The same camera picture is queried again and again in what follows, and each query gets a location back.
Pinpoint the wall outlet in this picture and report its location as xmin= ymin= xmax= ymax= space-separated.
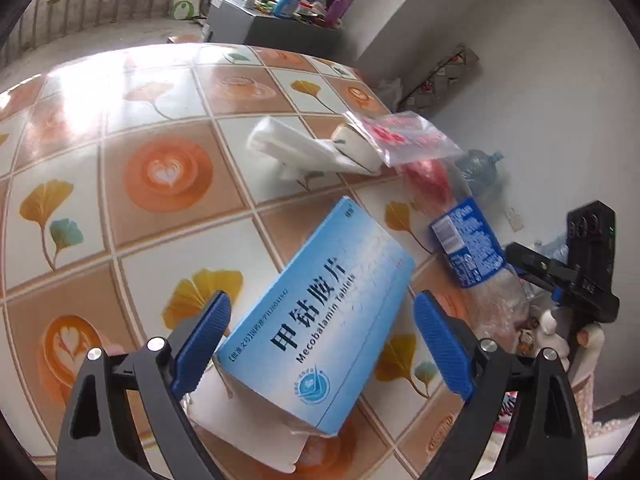
xmin=502 ymin=207 xmax=526 ymax=233

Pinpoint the blue medicine box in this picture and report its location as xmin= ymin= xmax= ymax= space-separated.
xmin=185 ymin=196 xmax=417 ymax=476

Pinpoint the clear plastic bottle blue label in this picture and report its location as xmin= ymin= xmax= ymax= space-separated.
xmin=400 ymin=157 xmax=536 ymax=336

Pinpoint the small cream cardboard box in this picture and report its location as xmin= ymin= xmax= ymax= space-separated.
xmin=330 ymin=122 xmax=386 ymax=173

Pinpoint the clear bag with red print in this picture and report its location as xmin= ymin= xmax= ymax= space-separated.
xmin=345 ymin=110 xmax=466 ymax=168

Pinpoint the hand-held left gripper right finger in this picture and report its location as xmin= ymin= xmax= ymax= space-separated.
xmin=414 ymin=290 xmax=590 ymax=480

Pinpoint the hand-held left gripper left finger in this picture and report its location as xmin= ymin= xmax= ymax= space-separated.
xmin=56 ymin=290 xmax=233 ymax=480

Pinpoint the patterned folded board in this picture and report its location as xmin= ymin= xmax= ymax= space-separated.
xmin=400 ymin=42 xmax=483 ymax=111

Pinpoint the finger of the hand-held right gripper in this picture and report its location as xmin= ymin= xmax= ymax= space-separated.
xmin=504 ymin=241 xmax=576 ymax=296

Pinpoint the tile pattern tablecloth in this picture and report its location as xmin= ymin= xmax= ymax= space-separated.
xmin=0 ymin=44 xmax=481 ymax=480

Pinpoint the grey cabinet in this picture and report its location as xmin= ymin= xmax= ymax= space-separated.
xmin=205 ymin=0 xmax=351 ymax=53

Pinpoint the white plastic bag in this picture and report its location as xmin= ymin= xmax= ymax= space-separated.
xmin=246 ymin=115 xmax=381 ymax=181

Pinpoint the large blue water jug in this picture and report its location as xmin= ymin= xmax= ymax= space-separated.
xmin=452 ymin=149 xmax=506 ymax=198

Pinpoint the metal window railing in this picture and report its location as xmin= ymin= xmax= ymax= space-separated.
xmin=0 ymin=0 xmax=211 ymax=61

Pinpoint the person's right hand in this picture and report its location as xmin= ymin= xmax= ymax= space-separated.
xmin=537 ymin=307 xmax=607 ymax=391

